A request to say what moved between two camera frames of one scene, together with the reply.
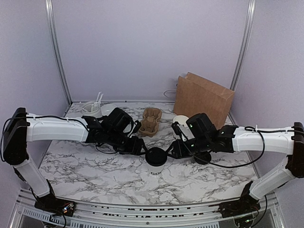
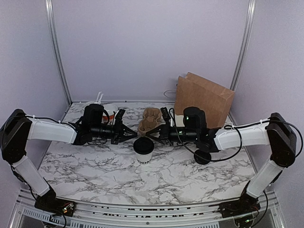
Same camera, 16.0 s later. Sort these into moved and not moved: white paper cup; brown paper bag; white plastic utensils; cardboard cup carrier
Moved: white paper cup
Not moved: cardboard cup carrier; white plastic utensils; brown paper bag
